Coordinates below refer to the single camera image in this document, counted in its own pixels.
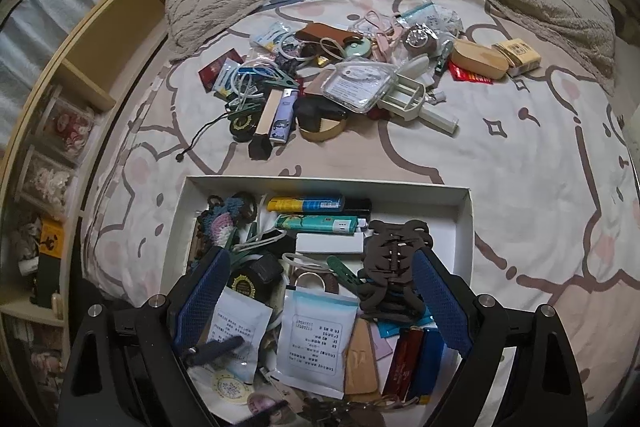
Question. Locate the crochet flower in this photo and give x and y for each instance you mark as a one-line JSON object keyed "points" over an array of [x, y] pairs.
{"points": [[220, 222]]}

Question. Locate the clear jar of flowers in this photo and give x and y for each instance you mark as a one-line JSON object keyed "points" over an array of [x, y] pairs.
{"points": [[45, 182], [70, 124]]}

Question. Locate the white sachet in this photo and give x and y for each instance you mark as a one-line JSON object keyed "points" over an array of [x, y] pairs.
{"points": [[235, 317], [315, 342]]}

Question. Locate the green clothespin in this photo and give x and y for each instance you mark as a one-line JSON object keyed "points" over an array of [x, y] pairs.
{"points": [[282, 82], [342, 271], [245, 107]]}

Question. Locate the pink clips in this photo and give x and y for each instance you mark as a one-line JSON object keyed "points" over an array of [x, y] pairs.
{"points": [[382, 32]]}

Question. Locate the oval wooden box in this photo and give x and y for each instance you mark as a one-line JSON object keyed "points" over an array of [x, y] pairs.
{"points": [[480, 59]]}

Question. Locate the brown leather tag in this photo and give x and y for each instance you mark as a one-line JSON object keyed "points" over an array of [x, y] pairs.
{"points": [[362, 357]]}

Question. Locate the printed bedsheet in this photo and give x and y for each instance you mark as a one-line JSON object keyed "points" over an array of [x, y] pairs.
{"points": [[500, 167]]}

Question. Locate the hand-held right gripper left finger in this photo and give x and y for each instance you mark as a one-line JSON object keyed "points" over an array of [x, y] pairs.
{"points": [[200, 302]]}

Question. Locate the round wooden box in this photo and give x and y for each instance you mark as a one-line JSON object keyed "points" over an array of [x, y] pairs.
{"points": [[322, 131]]}

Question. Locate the brown leather case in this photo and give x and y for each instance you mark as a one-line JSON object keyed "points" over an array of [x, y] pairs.
{"points": [[325, 34]]}

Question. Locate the wooden shelf unit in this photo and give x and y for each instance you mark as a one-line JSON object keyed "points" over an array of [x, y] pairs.
{"points": [[100, 37]]}

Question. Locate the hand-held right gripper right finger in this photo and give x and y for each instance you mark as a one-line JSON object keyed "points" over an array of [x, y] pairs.
{"points": [[442, 302]]}

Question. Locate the beige plastic squeezer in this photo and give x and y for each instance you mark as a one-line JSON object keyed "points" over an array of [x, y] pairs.
{"points": [[405, 99]]}

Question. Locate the green lighter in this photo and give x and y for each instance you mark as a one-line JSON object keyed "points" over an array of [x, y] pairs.
{"points": [[315, 224]]}

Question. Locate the blue yellow sachet packet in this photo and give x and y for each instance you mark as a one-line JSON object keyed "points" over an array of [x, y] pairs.
{"points": [[227, 79]]}

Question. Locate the black angular plastic block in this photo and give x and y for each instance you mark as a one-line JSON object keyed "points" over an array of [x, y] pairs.
{"points": [[317, 107]]}

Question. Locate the round black tin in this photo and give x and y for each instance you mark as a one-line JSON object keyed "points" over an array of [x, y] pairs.
{"points": [[245, 289], [244, 127]]}

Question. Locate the yellow cigarette pack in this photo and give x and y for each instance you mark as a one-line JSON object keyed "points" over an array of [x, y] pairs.
{"points": [[520, 56]]}

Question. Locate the blue-top zip bag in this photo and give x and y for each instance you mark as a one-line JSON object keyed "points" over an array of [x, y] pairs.
{"points": [[417, 13]]}

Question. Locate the brown round compact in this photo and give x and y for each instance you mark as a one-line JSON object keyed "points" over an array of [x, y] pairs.
{"points": [[421, 39]]}

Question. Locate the pale blue curtain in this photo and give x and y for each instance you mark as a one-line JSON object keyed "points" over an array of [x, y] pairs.
{"points": [[40, 32]]}

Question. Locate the clear plastic case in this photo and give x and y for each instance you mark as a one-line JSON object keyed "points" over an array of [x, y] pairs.
{"points": [[357, 84]]}

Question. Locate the long beige box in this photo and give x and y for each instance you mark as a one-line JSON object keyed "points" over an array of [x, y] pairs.
{"points": [[269, 114]]}

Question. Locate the black ribbed cap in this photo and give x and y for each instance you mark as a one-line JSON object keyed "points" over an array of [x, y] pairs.
{"points": [[264, 271]]}

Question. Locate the dark red packet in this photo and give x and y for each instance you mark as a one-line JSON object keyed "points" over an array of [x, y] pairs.
{"points": [[215, 69]]}

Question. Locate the black cube cap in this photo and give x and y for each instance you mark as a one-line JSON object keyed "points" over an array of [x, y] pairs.
{"points": [[260, 149]]}

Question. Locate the yellow blue lighter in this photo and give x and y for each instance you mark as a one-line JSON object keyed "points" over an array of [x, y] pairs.
{"points": [[305, 204]]}

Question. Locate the brown hair claw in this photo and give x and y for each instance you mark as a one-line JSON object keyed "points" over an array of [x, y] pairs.
{"points": [[392, 267]]}

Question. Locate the mint round mirror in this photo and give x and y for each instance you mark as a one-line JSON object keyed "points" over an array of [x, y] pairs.
{"points": [[357, 49]]}

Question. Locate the red foil wrapper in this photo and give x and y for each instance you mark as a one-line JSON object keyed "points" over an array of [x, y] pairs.
{"points": [[470, 74]]}

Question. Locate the tape roll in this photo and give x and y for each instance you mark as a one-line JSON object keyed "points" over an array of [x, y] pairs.
{"points": [[312, 281]]}

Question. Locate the white blue packet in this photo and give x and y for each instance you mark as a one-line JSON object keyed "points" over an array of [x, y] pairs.
{"points": [[270, 36]]}

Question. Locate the white shallow box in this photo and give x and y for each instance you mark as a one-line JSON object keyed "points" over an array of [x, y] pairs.
{"points": [[425, 204]]}

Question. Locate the small white rectangular box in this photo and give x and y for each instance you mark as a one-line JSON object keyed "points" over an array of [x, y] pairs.
{"points": [[327, 244]]}

